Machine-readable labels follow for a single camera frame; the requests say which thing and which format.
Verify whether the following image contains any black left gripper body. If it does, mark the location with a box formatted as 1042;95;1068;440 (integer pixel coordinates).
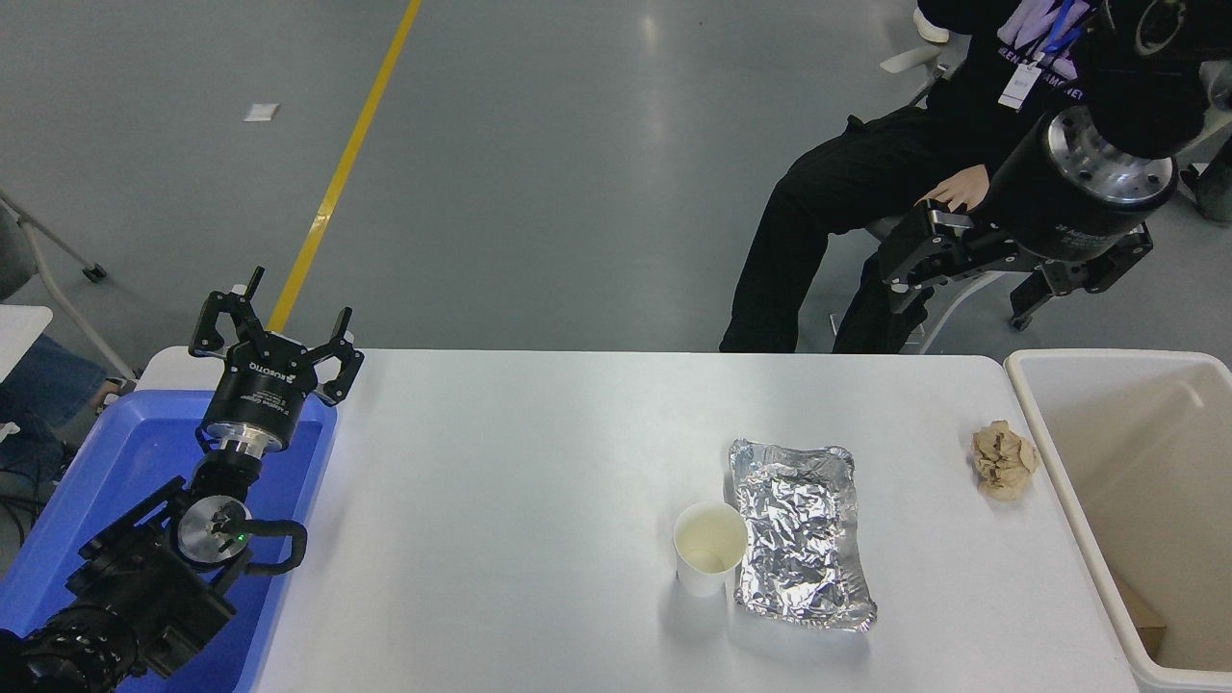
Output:
200;332;320;449

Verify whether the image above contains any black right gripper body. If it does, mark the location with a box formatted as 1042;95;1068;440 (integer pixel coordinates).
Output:
977;117;1171;264

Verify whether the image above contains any white paper cup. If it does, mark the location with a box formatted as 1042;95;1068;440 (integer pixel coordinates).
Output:
672;500;750;598

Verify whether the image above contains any person's hand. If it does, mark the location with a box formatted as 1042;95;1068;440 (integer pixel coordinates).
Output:
919;165;993;215

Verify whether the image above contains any person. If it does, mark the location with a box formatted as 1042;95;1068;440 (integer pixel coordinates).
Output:
0;332;126;501
1179;159;1232;228
720;0;1106;354

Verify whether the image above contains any white badge card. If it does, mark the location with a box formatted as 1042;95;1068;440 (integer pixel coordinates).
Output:
998;63;1046;113

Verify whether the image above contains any grey metal stand with caster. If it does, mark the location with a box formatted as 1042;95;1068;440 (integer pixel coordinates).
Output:
0;188;138;381

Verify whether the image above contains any blue plastic tray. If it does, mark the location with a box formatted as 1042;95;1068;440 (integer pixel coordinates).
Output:
0;388;340;693

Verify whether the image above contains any white chair base leg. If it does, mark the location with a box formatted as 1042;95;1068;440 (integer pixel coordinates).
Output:
880;43;942;75

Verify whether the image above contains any crumpled tan paper ball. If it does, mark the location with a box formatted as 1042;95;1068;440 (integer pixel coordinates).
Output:
970;420;1042;501

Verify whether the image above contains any small white side table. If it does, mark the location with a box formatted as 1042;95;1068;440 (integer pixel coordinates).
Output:
0;305;55;384

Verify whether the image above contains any large pale plastic bin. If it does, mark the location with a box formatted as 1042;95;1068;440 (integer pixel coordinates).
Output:
1004;348;1232;693

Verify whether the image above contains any crumpled silver foil tray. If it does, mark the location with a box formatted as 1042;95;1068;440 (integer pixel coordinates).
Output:
728;438;879;633

